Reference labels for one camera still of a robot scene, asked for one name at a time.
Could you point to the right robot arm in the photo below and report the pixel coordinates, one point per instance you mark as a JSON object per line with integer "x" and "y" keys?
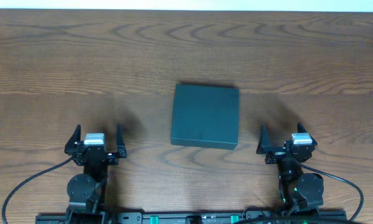
{"x": 299, "y": 191}

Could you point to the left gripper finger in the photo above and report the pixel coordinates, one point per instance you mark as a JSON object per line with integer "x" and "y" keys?
{"x": 120, "y": 145}
{"x": 74, "y": 139}

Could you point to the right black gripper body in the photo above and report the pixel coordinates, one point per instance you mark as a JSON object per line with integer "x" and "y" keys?
{"x": 277, "y": 157}

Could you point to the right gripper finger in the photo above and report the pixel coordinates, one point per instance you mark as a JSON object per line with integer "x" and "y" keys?
{"x": 264, "y": 144}
{"x": 301, "y": 128}

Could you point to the dark green gift box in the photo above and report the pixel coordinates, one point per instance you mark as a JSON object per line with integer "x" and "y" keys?
{"x": 205, "y": 116}

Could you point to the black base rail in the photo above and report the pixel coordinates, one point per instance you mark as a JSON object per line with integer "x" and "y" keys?
{"x": 158, "y": 218}

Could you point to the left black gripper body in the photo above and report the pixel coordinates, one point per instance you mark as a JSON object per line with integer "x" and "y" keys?
{"x": 94, "y": 154}

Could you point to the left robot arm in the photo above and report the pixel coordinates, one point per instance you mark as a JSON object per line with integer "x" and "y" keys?
{"x": 87, "y": 191}

